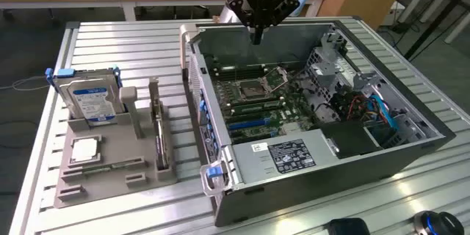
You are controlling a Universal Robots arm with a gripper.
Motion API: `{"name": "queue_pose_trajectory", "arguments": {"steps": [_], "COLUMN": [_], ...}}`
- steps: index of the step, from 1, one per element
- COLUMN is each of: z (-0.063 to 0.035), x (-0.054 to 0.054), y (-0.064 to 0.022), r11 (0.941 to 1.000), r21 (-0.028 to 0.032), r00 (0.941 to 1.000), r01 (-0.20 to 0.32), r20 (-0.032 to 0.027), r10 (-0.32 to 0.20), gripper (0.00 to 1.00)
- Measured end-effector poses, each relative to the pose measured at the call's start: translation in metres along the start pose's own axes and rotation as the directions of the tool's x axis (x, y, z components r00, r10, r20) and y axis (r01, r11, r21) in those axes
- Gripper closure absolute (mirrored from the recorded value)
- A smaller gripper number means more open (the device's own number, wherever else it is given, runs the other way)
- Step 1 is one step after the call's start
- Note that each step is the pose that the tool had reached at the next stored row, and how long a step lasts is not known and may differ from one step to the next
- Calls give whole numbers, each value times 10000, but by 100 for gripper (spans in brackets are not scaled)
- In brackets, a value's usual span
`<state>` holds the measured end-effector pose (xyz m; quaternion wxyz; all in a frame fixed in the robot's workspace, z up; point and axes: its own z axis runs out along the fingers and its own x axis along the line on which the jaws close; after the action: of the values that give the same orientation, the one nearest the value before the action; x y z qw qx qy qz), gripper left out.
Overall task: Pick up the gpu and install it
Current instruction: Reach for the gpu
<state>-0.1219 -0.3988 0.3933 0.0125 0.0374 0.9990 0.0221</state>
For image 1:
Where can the white table frame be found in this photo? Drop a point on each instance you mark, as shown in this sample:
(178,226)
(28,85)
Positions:
(456,32)

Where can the black open PC case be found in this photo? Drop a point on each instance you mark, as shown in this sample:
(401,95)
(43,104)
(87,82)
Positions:
(330,185)

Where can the CPU socket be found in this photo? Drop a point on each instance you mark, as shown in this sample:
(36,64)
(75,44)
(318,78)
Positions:
(253,89)

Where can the black and silver space mouse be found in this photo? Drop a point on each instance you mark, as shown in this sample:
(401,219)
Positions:
(437,224)

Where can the hard drive with blue caddy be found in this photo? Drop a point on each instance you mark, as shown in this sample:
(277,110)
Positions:
(48,74)

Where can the small silver chipset heatsink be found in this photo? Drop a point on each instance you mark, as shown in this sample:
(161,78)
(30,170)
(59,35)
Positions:
(293,127)

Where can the blue expansion card retainer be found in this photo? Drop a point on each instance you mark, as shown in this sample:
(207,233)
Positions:
(201,107)

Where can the silver CPU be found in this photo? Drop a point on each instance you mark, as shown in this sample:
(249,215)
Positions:
(84,149)

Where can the blue expansion slot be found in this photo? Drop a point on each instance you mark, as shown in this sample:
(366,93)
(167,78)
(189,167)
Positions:
(250,124)

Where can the green motherboard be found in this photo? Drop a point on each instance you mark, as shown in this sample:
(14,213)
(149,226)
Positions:
(290,114)

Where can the grey parts rack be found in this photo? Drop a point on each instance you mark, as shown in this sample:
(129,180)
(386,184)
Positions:
(118,147)

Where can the metal drive cage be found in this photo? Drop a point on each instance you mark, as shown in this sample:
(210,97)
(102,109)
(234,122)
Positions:
(323,70)

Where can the dark graphics card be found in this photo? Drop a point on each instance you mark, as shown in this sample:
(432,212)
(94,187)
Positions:
(162,141)

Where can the metal socket cover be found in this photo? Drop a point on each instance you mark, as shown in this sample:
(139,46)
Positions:
(275,78)

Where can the green RAM stick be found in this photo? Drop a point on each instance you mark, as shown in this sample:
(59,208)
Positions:
(103,168)
(257,106)

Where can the black phone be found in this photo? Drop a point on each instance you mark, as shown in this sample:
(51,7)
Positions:
(349,228)

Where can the black tripod pole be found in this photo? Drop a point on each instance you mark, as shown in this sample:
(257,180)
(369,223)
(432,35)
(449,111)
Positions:
(437,24)

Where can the blue case latch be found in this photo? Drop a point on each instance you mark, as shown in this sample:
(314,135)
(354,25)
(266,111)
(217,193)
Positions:
(214,171)

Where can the grey power supply unit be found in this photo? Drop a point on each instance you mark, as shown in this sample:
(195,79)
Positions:
(250,163)

